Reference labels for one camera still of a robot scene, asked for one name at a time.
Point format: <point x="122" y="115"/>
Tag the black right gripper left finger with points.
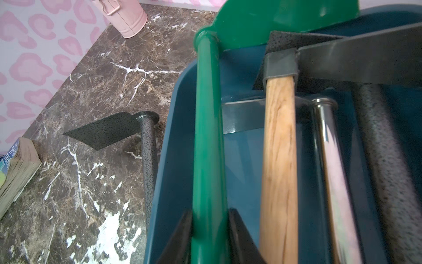
<point x="178" y="248"/>

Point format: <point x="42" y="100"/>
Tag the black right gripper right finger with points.
<point x="242" y="246"/>

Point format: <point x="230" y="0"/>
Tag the teal plastic storage box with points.
<point x="243" y="151"/>

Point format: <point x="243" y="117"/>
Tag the silver tool blue handle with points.
<point x="246" y="115"/>

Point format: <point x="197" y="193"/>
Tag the grey rake red handle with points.
<point x="110" y="130"/>

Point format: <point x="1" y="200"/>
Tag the grey hoe red handle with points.
<point x="364" y="64"/>

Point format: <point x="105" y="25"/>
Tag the green rake red handle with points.
<point x="243" y="24"/>

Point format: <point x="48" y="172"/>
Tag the wooden handle hammer tool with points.
<point x="363" y="64"/>

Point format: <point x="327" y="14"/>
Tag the blue treehouse book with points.
<point x="18" y="166"/>

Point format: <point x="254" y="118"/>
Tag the pink pencil cup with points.
<point x="127" y="16"/>

